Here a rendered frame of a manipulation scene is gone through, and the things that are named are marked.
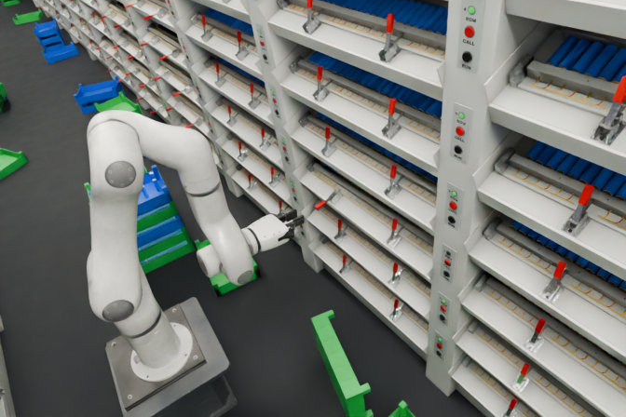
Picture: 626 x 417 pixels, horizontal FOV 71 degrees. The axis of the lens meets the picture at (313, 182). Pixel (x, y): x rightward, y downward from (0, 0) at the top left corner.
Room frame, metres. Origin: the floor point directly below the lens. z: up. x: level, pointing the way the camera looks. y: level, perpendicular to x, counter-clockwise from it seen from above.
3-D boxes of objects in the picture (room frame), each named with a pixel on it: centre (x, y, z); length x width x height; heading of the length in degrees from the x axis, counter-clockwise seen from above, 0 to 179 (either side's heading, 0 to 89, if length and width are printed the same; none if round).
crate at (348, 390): (0.74, 0.01, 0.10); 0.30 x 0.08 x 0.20; 14
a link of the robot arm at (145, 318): (0.81, 0.56, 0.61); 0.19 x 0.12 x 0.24; 19
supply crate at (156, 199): (1.52, 0.79, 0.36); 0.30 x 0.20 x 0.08; 114
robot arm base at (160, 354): (0.78, 0.55, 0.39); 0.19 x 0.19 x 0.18
